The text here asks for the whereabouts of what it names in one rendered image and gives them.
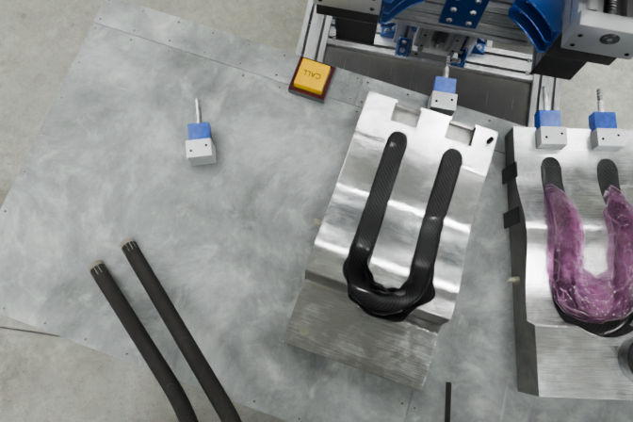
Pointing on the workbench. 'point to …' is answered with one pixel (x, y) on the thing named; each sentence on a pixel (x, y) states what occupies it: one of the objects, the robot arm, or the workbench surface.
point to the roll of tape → (626, 358)
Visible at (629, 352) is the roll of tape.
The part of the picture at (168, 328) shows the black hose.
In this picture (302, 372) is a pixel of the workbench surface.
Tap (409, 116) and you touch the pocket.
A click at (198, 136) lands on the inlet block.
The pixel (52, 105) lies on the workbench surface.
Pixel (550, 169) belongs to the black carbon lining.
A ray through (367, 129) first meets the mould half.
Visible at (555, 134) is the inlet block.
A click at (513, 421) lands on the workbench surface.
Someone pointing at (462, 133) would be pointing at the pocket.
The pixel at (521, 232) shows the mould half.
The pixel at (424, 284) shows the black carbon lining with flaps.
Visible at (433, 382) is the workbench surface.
